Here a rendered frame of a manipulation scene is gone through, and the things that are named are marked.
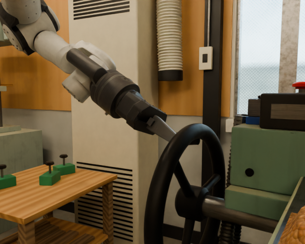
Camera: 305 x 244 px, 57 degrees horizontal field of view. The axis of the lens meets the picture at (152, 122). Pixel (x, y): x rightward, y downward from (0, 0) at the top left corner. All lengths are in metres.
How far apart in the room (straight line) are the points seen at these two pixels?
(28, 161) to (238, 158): 2.10
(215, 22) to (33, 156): 1.67
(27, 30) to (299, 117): 0.67
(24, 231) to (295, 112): 1.11
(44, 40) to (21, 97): 2.02
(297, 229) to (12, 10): 0.73
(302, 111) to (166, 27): 1.38
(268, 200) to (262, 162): 0.05
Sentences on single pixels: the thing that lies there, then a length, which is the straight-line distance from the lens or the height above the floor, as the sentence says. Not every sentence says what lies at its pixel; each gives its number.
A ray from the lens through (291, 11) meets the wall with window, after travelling 1.82.
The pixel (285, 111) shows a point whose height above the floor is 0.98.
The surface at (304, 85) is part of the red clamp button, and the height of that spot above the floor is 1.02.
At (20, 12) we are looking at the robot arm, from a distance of 0.79.
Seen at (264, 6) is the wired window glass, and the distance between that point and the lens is 1.88.
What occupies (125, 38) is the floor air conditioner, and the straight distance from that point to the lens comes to 1.72.
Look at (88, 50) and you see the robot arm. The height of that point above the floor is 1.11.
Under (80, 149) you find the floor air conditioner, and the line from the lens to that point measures 1.95.
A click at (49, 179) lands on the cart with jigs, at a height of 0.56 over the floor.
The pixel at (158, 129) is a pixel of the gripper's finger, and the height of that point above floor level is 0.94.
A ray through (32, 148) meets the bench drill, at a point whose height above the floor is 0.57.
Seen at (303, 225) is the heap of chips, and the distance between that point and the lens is 0.23.
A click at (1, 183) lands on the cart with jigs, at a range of 1.62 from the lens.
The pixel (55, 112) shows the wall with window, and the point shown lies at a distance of 2.50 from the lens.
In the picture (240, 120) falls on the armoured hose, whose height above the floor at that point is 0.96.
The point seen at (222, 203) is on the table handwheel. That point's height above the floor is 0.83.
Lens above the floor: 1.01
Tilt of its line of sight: 6 degrees down
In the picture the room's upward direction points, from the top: straight up
